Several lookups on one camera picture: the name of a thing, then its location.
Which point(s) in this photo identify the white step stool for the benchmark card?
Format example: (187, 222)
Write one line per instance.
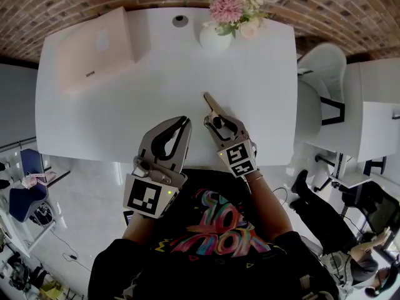
(34, 233)

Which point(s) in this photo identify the black mesh office chair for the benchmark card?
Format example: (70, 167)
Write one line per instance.
(381, 208)

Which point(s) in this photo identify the dark phone with blue screen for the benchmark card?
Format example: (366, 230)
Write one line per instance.
(128, 219)

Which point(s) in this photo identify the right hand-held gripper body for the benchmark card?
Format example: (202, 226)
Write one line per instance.
(239, 159)

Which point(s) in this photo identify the grey shell chair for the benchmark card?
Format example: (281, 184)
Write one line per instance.
(325, 73)

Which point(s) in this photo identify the person's right forearm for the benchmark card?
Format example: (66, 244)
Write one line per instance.
(268, 208)

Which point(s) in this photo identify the grey office chair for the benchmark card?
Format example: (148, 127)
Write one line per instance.
(328, 261)

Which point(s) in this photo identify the person's left forearm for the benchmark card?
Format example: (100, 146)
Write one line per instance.
(139, 230)

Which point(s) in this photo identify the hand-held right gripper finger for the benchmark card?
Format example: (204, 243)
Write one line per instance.
(239, 128)
(220, 142)

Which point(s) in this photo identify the black power adapter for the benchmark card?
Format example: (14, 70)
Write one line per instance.
(70, 257)

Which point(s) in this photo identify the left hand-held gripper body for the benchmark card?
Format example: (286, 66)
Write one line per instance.
(142, 197)

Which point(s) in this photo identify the person's black printed t-shirt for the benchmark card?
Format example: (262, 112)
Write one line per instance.
(203, 273)

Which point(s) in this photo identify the pink cardboard box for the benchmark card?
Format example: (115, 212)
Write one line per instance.
(97, 52)

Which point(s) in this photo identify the white desk with drawers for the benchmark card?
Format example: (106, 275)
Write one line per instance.
(156, 83)

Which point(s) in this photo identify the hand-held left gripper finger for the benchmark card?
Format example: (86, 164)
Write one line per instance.
(148, 139)
(184, 148)

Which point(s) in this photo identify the blue padded chair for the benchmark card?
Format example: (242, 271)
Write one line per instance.
(26, 198)

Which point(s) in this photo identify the pink and white flower bouquet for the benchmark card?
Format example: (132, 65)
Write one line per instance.
(226, 8)

